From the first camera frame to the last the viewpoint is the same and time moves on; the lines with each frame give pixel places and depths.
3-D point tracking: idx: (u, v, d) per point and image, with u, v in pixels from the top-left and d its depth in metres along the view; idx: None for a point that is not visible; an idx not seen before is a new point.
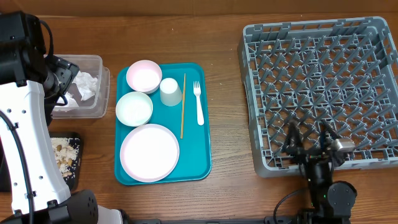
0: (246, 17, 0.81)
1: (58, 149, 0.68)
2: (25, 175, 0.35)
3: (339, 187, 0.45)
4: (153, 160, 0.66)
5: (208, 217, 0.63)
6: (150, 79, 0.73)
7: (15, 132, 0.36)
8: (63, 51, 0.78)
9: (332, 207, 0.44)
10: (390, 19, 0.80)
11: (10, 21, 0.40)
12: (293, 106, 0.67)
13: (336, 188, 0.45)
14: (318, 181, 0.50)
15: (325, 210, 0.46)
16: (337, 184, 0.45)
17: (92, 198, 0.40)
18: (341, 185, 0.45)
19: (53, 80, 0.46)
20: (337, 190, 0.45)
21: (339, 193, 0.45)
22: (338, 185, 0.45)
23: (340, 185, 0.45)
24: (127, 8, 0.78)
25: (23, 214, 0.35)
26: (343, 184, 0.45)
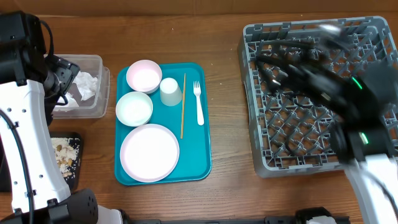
0: (246, 17, 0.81)
1: (58, 149, 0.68)
2: (24, 173, 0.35)
3: (387, 69, 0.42)
4: (153, 159, 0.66)
5: (208, 217, 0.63)
6: (150, 79, 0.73)
7: (15, 131, 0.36)
8: (63, 51, 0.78)
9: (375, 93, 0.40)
10: (390, 18, 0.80)
11: (10, 21, 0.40)
12: (293, 106, 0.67)
13: (370, 83, 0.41)
14: (331, 91, 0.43)
15: (357, 101, 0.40)
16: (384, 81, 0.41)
17: (92, 197, 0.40)
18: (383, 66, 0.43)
19: (53, 79, 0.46)
20: (380, 71, 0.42)
21: (379, 78, 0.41)
22: (382, 65, 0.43)
23: (382, 68, 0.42)
24: (127, 8, 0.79)
25: (23, 213, 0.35)
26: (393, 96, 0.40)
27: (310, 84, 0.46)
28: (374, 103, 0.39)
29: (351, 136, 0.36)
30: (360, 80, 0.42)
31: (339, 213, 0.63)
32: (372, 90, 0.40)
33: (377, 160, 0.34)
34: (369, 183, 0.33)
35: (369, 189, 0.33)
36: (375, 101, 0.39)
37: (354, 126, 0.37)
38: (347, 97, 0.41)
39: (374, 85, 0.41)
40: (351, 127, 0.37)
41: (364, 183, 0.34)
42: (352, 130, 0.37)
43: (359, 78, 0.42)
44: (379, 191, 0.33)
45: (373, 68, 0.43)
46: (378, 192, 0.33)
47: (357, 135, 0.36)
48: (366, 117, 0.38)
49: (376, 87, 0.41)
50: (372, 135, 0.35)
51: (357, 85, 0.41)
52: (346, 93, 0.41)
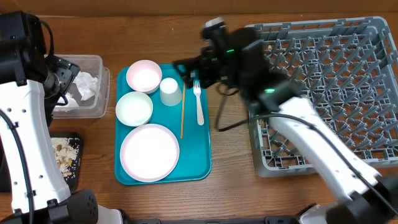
0: (246, 17, 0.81)
1: (58, 149, 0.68)
2: (24, 173, 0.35)
3: (255, 45, 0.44)
4: (153, 158, 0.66)
5: (208, 217, 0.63)
6: (150, 79, 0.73)
7: (15, 131, 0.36)
8: (63, 51, 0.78)
9: (252, 50, 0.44)
10: (390, 18, 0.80)
11: (10, 21, 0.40)
12: None
13: (245, 45, 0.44)
14: (249, 76, 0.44)
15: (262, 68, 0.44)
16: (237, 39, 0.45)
17: (92, 198, 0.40)
18: (247, 35, 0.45)
19: (53, 79, 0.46)
20: (254, 48, 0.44)
21: (244, 37, 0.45)
22: (254, 41, 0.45)
23: (252, 44, 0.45)
24: (127, 8, 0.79)
25: (23, 213, 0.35)
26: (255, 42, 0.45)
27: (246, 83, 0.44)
28: (263, 66, 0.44)
29: (257, 93, 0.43)
30: (239, 55, 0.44)
31: None
32: (251, 49, 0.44)
33: (292, 106, 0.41)
34: (291, 121, 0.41)
35: (295, 129, 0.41)
36: (263, 64, 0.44)
37: (256, 85, 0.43)
38: (232, 66, 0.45)
39: (246, 56, 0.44)
40: (255, 88, 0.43)
41: (290, 126, 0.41)
42: (257, 89, 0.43)
43: (237, 50, 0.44)
44: (303, 126, 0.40)
45: (241, 39, 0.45)
46: (301, 125, 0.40)
47: (262, 92, 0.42)
48: (260, 74, 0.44)
49: (247, 61, 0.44)
50: (277, 88, 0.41)
51: (234, 52, 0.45)
52: (232, 65, 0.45)
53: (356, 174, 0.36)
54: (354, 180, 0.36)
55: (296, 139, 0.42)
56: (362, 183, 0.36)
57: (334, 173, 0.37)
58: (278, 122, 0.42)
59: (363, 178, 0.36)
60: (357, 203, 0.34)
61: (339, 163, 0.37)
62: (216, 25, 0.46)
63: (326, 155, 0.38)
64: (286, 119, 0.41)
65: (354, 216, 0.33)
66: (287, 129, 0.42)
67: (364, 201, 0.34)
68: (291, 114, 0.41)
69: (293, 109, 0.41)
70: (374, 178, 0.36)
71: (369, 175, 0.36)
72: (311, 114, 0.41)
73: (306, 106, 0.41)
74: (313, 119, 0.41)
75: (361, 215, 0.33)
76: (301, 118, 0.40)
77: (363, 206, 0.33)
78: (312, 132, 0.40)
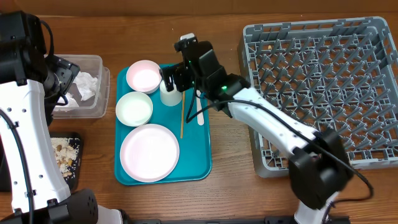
0: (246, 17, 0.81)
1: (58, 149, 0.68)
2: (25, 173, 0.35)
3: (209, 52, 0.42)
4: (153, 158, 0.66)
5: (208, 217, 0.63)
6: (150, 79, 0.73)
7: (15, 131, 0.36)
8: (63, 51, 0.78)
9: (212, 57, 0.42)
10: (390, 19, 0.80)
11: (10, 21, 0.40)
12: (293, 106, 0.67)
13: (201, 55, 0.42)
14: (210, 83, 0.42)
15: (221, 74, 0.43)
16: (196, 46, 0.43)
17: (92, 197, 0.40)
18: (203, 45, 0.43)
19: (53, 79, 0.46)
20: (209, 56, 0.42)
21: (200, 46, 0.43)
22: (209, 50, 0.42)
23: (206, 52, 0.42)
24: (127, 7, 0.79)
25: (23, 213, 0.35)
26: (208, 45, 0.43)
27: (209, 90, 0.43)
28: (219, 70, 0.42)
29: (217, 94, 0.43)
30: (197, 65, 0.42)
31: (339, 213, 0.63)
32: (211, 58, 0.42)
33: (243, 94, 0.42)
34: (242, 105, 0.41)
35: (245, 111, 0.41)
36: (220, 68, 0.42)
37: (216, 88, 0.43)
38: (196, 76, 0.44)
39: (203, 65, 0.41)
40: (215, 90, 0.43)
41: (240, 109, 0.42)
42: (216, 91, 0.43)
43: (193, 60, 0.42)
44: (251, 107, 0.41)
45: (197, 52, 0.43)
46: (250, 106, 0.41)
47: (221, 93, 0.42)
48: (217, 79, 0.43)
49: (204, 70, 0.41)
50: (233, 89, 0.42)
51: (192, 62, 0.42)
52: (195, 74, 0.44)
53: (296, 132, 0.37)
54: (296, 139, 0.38)
55: (251, 121, 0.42)
56: (303, 140, 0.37)
57: (279, 137, 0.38)
58: (235, 109, 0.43)
59: (303, 135, 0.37)
60: (297, 154, 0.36)
61: (282, 129, 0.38)
62: (186, 39, 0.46)
63: (272, 126, 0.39)
64: (237, 104, 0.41)
65: (296, 165, 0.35)
66: (242, 114, 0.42)
67: (303, 152, 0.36)
68: (240, 96, 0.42)
69: (243, 96, 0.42)
70: (313, 134, 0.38)
71: (308, 132, 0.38)
72: (257, 95, 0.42)
73: (252, 90, 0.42)
74: (260, 99, 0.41)
75: (303, 164, 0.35)
76: (250, 101, 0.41)
77: (303, 156, 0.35)
78: (257, 109, 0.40)
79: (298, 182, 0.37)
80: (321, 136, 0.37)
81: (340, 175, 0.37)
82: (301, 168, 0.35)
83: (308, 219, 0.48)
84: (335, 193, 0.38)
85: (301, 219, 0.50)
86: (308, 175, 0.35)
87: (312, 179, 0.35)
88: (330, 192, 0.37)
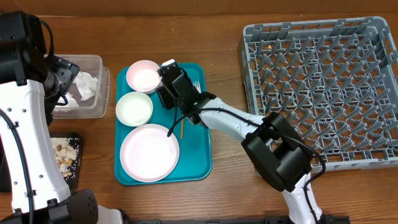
0: (246, 17, 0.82)
1: (58, 149, 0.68)
2: (25, 173, 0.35)
3: (181, 76, 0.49)
4: (152, 158, 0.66)
5: (208, 217, 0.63)
6: (149, 79, 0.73)
7: (15, 131, 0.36)
8: (63, 51, 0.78)
9: (183, 79, 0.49)
10: (390, 19, 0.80)
11: (10, 21, 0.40)
12: (293, 106, 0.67)
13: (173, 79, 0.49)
14: (186, 101, 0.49)
15: (192, 91, 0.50)
16: (170, 71, 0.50)
17: (92, 197, 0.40)
18: (175, 70, 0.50)
19: (53, 79, 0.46)
20: (181, 79, 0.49)
21: (171, 70, 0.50)
22: (179, 73, 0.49)
23: (178, 76, 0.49)
24: (127, 8, 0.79)
25: (23, 213, 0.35)
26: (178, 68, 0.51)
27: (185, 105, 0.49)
28: (191, 89, 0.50)
29: (191, 109, 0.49)
30: (172, 88, 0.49)
31: (340, 213, 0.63)
32: (183, 79, 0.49)
33: (209, 104, 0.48)
34: (208, 111, 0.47)
35: (211, 116, 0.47)
36: (191, 88, 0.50)
37: (189, 104, 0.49)
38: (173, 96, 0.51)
39: (176, 84, 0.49)
40: (189, 106, 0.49)
41: (207, 116, 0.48)
42: (191, 107, 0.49)
43: (169, 84, 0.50)
44: (215, 112, 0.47)
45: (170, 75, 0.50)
46: (213, 110, 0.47)
47: (194, 107, 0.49)
48: (191, 96, 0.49)
49: (178, 91, 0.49)
50: (203, 104, 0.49)
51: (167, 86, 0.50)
52: (173, 94, 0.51)
53: (247, 121, 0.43)
54: (249, 127, 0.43)
55: (219, 125, 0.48)
56: (254, 126, 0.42)
57: (236, 129, 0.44)
58: (206, 119, 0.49)
59: (254, 123, 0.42)
60: (249, 137, 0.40)
61: (237, 121, 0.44)
62: (166, 66, 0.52)
63: (229, 122, 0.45)
64: (205, 112, 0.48)
65: (249, 149, 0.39)
66: (211, 119, 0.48)
67: (254, 135, 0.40)
68: (206, 105, 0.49)
69: (209, 105, 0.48)
70: (261, 119, 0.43)
71: (258, 119, 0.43)
72: (219, 101, 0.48)
73: (217, 99, 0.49)
74: (222, 104, 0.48)
75: (254, 147, 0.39)
76: (214, 107, 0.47)
77: (254, 140, 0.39)
78: (219, 114, 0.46)
79: (258, 165, 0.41)
80: (268, 120, 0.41)
81: (296, 154, 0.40)
82: (253, 149, 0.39)
83: (297, 212, 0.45)
84: (295, 171, 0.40)
85: (295, 218, 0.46)
86: (260, 155, 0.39)
87: (265, 158, 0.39)
88: (289, 170, 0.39)
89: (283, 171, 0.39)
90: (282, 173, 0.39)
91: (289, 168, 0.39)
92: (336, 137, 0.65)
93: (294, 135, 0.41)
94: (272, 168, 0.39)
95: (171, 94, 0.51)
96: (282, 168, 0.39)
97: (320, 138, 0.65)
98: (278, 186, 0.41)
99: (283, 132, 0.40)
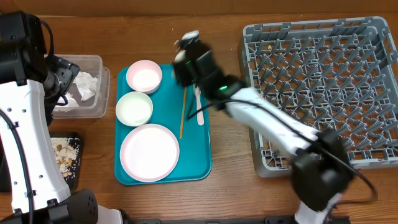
0: (246, 17, 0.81)
1: (58, 149, 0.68)
2: (25, 173, 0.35)
3: (208, 53, 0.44)
4: (152, 158, 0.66)
5: (208, 217, 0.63)
6: (149, 79, 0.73)
7: (15, 131, 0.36)
8: (63, 51, 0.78)
9: (208, 58, 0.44)
10: (390, 19, 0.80)
11: (10, 21, 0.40)
12: (293, 106, 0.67)
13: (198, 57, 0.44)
14: (210, 82, 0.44)
15: (218, 73, 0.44)
16: (193, 48, 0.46)
17: (92, 197, 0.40)
18: (200, 46, 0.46)
19: (53, 79, 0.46)
20: (208, 57, 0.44)
21: (196, 48, 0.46)
22: (206, 51, 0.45)
23: (203, 53, 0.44)
24: (127, 8, 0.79)
25: (23, 213, 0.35)
26: (206, 46, 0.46)
27: (209, 87, 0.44)
28: (217, 71, 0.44)
29: (216, 93, 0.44)
30: (196, 66, 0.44)
31: (339, 213, 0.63)
32: (208, 58, 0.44)
33: (243, 94, 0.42)
34: (241, 104, 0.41)
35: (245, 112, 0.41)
36: (217, 70, 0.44)
37: (215, 87, 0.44)
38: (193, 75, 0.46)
39: (201, 65, 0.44)
40: (214, 89, 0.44)
41: (239, 109, 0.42)
42: (216, 91, 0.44)
43: (193, 61, 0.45)
44: (250, 107, 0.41)
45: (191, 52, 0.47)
46: (248, 104, 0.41)
47: (219, 91, 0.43)
48: (217, 78, 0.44)
49: (203, 70, 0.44)
50: (231, 88, 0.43)
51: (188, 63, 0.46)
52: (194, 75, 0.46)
53: (296, 132, 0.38)
54: (296, 139, 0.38)
55: (252, 122, 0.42)
56: (303, 140, 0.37)
57: (280, 138, 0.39)
58: (232, 109, 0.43)
59: (303, 136, 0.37)
60: (299, 154, 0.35)
61: (282, 129, 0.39)
62: (188, 38, 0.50)
63: (271, 126, 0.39)
64: (236, 104, 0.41)
65: (300, 168, 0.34)
66: (240, 114, 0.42)
67: (304, 152, 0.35)
68: (239, 95, 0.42)
69: (243, 96, 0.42)
70: (313, 134, 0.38)
71: (308, 132, 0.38)
72: (255, 95, 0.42)
73: (250, 91, 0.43)
74: (258, 98, 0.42)
75: (304, 166, 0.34)
76: (248, 101, 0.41)
77: (304, 157, 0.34)
78: (256, 111, 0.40)
79: (300, 183, 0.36)
80: (321, 137, 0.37)
81: (347, 178, 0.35)
82: (303, 168, 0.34)
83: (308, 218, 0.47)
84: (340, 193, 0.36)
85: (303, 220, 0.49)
86: (311, 176, 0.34)
87: (314, 179, 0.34)
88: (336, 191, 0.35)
89: (329, 193, 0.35)
90: (329, 194, 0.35)
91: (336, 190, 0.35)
92: None
93: (343, 158, 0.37)
94: (319, 190, 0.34)
95: (194, 73, 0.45)
96: (328, 190, 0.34)
97: None
98: (318, 206, 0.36)
99: (336, 152, 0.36)
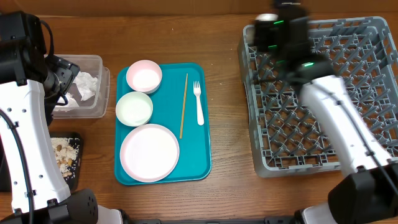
0: (246, 17, 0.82)
1: (58, 149, 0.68)
2: (24, 173, 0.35)
3: (305, 20, 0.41)
4: (152, 158, 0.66)
5: (208, 217, 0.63)
6: (149, 80, 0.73)
7: (15, 131, 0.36)
8: (63, 51, 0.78)
9: (299, 22, 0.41)
10: (390, 19, 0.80)
11: (10, 21, 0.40)
12: (293, 106, 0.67)
13: (295, 20, 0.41)
14: (293, 48, 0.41)
15: (305, 43, 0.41)
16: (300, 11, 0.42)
17: (92, 197, 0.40)
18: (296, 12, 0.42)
19: (53, 79, 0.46)
20: (301, 23, 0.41)
21: (293, 10, 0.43)
22: (304, 16, 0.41)
23: (300, 18, 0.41)
24: (127, 8, 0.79)
25: (23, 213, 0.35)
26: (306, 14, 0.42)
27: (291, 54, 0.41)
28: (306, 42, 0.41)
29: (295, 64, 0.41)
30: (285, 28, 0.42)
31: None
32: (300, 23, 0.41)
33: (326, 81, 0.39)
34: (318, 92, 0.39)
35: (322, 101, 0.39)
36: (306, 41, 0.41)
37: (297, 58, 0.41)
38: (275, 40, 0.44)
39: (296, 28, 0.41)
40: (296, 61, 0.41)
41: (316, 96, 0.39)
42: (296, 62, 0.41)
43: (284, 23, 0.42)
44: (330, 100, 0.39)
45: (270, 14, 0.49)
46: (329, 97, 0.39)
47: (300, 63, 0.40)
48: (302, 46, 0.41)
49: (292, 35, 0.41)
50: (318, 65, 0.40)
51: (278, 23, 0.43)
52: (278, 38, 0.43)
53: (369, 152, 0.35)
54: (367, 158, 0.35)
55: (323, 116, 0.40)
56: (374, 162, 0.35)
57: (348, 147, 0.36)
58: (306, 93, 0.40)
59: (376, 158, 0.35)
60: (362, 175, 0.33)
61: (356, 139, 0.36)
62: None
63: (346, 131, 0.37)
64: (315, 90, 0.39)
65: (355, 187, 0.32)
66: (314, 101, 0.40)
67: (367, 176, 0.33)
68: (322, 86, 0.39)
69: (325, 83, 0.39)
70: (386, 162, 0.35)
71: (382, 158, 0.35)
72: (342, 90, 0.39)
73: (336, 81, 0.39)
74: (344, 95, 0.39)
75: (360, 188, 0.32)
76: (331, 93, 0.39)
77: (364, 180, 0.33)
78: (336, 107, 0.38)
79: (342, 198, 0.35)
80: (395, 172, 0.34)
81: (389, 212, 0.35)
82: (359, 190, 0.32)
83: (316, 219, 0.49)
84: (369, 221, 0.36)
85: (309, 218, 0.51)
86: (360, 199, 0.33)
87: (359, 204, 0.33)
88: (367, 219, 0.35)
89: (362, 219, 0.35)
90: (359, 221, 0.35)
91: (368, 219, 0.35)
92: None
93: None
94: (357, 213, 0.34)
95: (280, 37, 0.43)
96: (362, 217, 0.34)
97: (320, 138, 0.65)
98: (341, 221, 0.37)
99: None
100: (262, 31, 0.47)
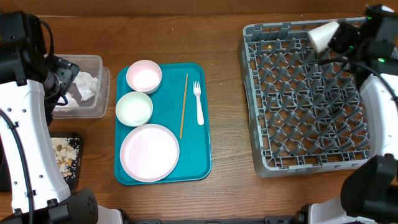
0: (246, 17, 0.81)
1: (58, 149, 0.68)
2: (25, 173, 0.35)
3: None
4: (153, 158, 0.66)
5: (208, 217, 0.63)
6: (149, 79, 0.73)
7: (15, 131, 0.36)
8: (63, 51, 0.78)
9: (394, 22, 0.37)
10: None
11: (10, 21, 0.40)
12: (293, 106, 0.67)
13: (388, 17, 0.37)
14: (372, 46, 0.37)
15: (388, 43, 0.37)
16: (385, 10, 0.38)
17: (92, 197, 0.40)
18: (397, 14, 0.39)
19: (53, 79, 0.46)
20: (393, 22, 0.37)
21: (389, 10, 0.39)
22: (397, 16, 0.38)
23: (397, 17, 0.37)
24: (127, 7, 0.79)
25: (23, 213, 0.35)
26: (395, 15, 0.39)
27: (368, 51, 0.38)
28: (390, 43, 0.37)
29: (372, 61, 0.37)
30: (375, 26, 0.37)
31: None
32: (390, 21, 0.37)
33: (388, 77, 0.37)
34: (379, 84, 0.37)
35: (379, 93, 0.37)
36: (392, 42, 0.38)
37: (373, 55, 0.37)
38: (359, 38, 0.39)
39: (385, 25, 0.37)
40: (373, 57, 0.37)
41: (374, 86, 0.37)
42: (372, 58, 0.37)
43: (377, 18, 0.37)
44: (387, 94, 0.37)
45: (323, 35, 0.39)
46: (388, 92, 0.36)
47: (377, 61, 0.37)
48: (382, 46, 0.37)
49: (382, 33, 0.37)
50: (388, 65, 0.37)
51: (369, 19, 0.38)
52: (360, 37, 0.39)
53: None
54: None
55: (371, 106, 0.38)
56: None
57: (385, 137, 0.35)
58: (365, 83, 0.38)
59: None
60: (390, 162, 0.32)
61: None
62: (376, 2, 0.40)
63: (392, 124, 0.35)
64: (375, 80, 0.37)
65: (377, 167, 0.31)
66: (369, 90, 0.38)
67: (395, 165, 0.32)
68: (387, 79, 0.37)
69: (388, 79, 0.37)
70: None
71: None
72: None
73: None
74: None
75: (382, 169, 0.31)
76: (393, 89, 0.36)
77: (390, 167, 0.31)
78: (391, 102, 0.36)
79: (360, 178, 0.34)
80: None
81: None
82: (379, 171, 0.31)
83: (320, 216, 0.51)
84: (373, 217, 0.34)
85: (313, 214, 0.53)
86: (376, 180, 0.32)
87: (374, 186, 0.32)
88: (373, 214, 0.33)
89: (367, 210, 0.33)
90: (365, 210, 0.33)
91: (374, 213, 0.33)
92: (335, 137, 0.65)
93: None
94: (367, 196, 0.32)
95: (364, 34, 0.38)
96: (370, 205, 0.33)
97: (320, 138, 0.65)
98: (348, 205, 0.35)
99: None
100: (346, 30, 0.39)
